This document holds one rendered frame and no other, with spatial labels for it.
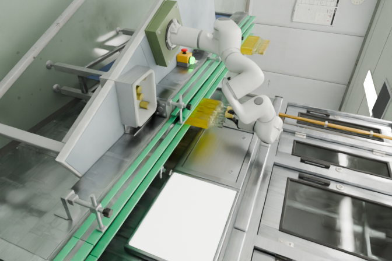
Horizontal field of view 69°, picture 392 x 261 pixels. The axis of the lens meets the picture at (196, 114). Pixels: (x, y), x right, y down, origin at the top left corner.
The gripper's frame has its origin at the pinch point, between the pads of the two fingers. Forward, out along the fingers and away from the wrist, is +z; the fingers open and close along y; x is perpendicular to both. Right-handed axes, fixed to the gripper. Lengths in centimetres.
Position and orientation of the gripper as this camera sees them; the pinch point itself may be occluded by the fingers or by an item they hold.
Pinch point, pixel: (231, 115)
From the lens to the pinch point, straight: 157.7
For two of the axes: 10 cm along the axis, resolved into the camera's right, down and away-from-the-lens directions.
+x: -5.9, 4.6, -6.6
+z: -8.0, -3.5, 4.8
